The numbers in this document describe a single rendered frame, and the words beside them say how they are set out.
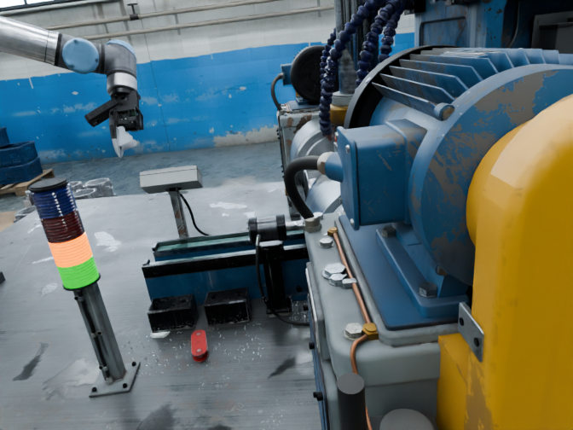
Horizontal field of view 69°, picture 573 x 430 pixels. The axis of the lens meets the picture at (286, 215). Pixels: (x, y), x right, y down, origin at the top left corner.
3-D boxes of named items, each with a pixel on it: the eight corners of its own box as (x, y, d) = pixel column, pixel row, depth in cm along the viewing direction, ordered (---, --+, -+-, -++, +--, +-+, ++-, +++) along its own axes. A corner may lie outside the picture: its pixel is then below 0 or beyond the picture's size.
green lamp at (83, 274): (104, 270, 79) (97, 249, 77) (92, 287, 73) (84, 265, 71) (72, 275, 79) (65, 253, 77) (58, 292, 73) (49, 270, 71)
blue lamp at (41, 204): (83, 203, 74) (75, 179, 72) (68, 217, 68) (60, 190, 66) (49, 207, 74) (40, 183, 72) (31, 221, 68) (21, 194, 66)
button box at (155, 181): (203, 188, 129) (202, 171, 130) (198, 180, 122) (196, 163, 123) (147, 194, 129) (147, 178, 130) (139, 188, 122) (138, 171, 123)
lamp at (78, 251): (97, 249, 77) (90, 227, 75) (84, 265, 71) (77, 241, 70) (65, 253, 77) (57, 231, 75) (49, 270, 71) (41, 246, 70)
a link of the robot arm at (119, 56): (101, 52, 139) (134, 57, 143) (102, 86, 136) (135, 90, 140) (104, 34, 131) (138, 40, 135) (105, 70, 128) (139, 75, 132)
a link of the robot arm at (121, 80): (101, 74, 130) (114, 90, 139) (101, 89, 129) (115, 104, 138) (130, 71, 130) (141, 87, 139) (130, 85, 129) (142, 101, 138)
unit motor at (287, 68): (337, 147, 181) (329, 43, 165) (351, 168, 151) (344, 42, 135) (278, 154, 181) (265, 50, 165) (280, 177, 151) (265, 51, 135)
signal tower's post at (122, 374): (141, 363, 88) (82, 172, 72) (130, 392, 81) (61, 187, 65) (102, 368, 88) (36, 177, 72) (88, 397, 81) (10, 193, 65)
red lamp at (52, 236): (90, 227, 75) (83, 203, 74) (77, 241, 70) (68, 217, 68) (57, 231, 75) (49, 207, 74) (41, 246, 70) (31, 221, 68)
